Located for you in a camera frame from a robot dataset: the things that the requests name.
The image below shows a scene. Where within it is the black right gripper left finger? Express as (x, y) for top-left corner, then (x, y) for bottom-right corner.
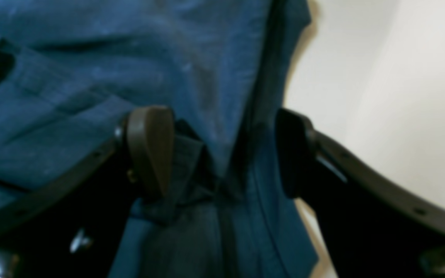
(0, 106), (175, 278)

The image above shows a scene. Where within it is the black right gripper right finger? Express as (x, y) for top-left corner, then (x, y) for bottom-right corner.
(276, 108), (445, 278)

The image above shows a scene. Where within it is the navy blue t-shirt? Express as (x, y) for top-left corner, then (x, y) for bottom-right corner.
(0, 0), (318, 278)

